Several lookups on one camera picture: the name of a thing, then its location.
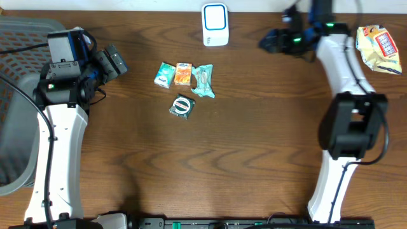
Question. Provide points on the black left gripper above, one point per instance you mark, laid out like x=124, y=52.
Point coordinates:
x=102, y=58

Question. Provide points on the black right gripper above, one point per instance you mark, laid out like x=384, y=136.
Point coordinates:
x=279, y=46

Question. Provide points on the green tissue pack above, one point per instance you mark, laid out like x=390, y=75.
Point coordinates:
x=165, y=75

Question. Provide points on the orange tissue pack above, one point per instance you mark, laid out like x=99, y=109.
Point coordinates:
x=183, y=74

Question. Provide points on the dark green round packet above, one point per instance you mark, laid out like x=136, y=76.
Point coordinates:
x=182, y=106

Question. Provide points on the yellow snack bag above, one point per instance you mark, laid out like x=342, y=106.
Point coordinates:
x=378, y=50

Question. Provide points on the teal packet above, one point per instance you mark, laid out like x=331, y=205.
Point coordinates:
x=203, y=76

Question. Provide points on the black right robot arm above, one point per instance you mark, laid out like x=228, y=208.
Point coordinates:
x=353, y=131

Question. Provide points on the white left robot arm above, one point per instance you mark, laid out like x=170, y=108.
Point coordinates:
x=56, y=195

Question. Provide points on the white barcode scanner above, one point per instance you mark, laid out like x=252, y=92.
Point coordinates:
x=215, y=24

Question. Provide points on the dark grey plastic basket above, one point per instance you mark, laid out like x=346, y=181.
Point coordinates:
x=21, y=61

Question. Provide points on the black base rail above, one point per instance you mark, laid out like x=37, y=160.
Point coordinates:
x=277, y=222

